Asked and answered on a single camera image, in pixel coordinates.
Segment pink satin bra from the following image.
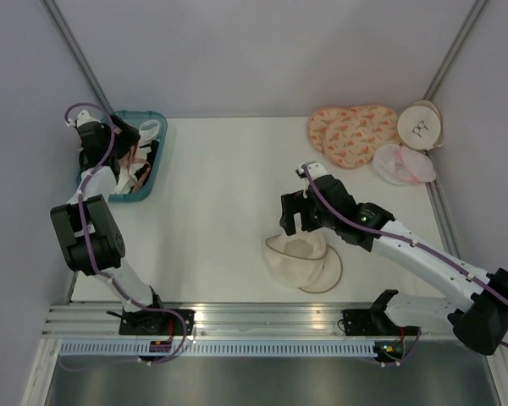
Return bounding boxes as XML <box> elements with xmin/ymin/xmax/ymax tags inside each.
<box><xmin>126</xmin><ymin>146</ymin><xmax>152</xmax><ymax>190</ymax></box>

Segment round mesh laundry bag glasses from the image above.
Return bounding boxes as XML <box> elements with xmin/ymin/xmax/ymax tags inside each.
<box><xmin>264</xmin><ymin>232</ymin><xmax>344</xmax><ymax>294</ymax></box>

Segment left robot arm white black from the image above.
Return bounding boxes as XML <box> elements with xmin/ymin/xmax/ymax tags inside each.
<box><xmin>50</xmin><ymin>110</ymin><xmax>168</xmax><ymax>335</ymax></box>

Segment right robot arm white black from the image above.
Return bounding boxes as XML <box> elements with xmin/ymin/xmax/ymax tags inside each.
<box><xmin>279</xmin><ymin>172</ymin><xmax>508</xmax><ymax>355</ymax></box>

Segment white bra in basket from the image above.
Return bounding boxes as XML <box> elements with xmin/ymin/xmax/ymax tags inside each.
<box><xmin>114</xmin><ymin>119</ymin><xmax>161</xmax><ymax>195</ymax></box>

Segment floral heart laundry bag front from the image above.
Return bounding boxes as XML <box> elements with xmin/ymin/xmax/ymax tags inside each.
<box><xmin>322</xmin><ymin>105</ymin><xmax>400</xmax><ymax>169</ymax></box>

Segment floral heart laundry bag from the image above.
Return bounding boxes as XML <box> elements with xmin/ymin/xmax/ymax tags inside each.
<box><xmin>322</xmin><ymin>105</ymin><xmax>400</xmax><ymax>169</ymax></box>
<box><xmin>306</xmin><ymin>104</ymin><xmax>387</xmax><ymax>152</ymax></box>

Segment floral heart laundry bag back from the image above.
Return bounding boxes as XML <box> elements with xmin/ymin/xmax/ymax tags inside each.
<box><xmin>306</xmin><ymin>104</ymin><xmax>387</xmax><ymax>152</ymax></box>

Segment white mesh bag pink trim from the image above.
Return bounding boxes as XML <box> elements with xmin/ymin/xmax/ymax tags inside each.
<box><xmin>373</xmin><ymin>144</ymin><xmax>436</xmax><ymax>186</ymax></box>

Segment round mesh bag at corner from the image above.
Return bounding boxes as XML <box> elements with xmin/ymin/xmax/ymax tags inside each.
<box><xmin>396</xmin><ymin>100</ymin><xmax>445</xmax><ymax>152</ymax></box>

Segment teal plastic basket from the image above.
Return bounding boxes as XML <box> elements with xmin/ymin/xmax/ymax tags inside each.
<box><xmin>70</xmin><ymin>109</ymin><xmax>168</xmax><ymax>203</ymax></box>

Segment black garment in basket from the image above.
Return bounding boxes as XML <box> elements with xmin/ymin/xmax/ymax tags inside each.
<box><xmin>139</xmin><ymin>140</ymin><xmax>160</xmax><ymax>188</ymax></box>

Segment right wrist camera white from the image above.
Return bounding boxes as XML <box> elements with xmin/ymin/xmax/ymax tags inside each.
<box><xmin>295</xmin><ymin>161</ymin><xmax>329</xmax><ymax>180</ymax></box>

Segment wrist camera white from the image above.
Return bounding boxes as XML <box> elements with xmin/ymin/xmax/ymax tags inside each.
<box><xmin>295</xmin><ymin>161</ymin><xmax>329</xmax><ymax>180</ymax></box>
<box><xmin>66</xmin><ymin>110</ymin><xmax>98</xmax><ymax>128</ymax></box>

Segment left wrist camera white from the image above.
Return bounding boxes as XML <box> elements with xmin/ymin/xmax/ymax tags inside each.
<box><xmin>66</xmin><ymin>110</ymin><xmax>98</xmax><ymax>128</ymax></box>

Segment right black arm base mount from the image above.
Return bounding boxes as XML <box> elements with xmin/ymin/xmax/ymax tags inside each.
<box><xmin>342</xmin><ymin>309</ymin><xmax>393</xmax><ymax>337</ymax></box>

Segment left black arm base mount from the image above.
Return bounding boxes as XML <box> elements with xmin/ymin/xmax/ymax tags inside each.
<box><xmin>119</xmin><ymin>309</ymin><xmax>196</xmax><ymax>337</ymax></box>

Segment aluminium rail front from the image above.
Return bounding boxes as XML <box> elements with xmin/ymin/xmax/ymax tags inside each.
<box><xmin>46</xmin><ymin>302</ymin><xmax>483</xmax><ymax>342</ymax></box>

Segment white slotted cable duct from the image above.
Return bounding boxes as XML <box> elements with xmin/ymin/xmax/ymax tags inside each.
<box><xmin>60</xmin><ymin>339</ymin><xmax>376</xmax><ymax>358</ymax></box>

